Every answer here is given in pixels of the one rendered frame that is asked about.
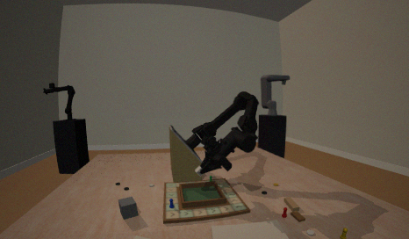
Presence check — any yellow pawn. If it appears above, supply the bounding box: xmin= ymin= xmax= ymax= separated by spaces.
xmin=340 ymin=228 xmax=348 ymax=239

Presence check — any white die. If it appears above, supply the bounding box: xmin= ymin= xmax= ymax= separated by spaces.
xmin=195 ymin=166 xmax=204 ymax=177

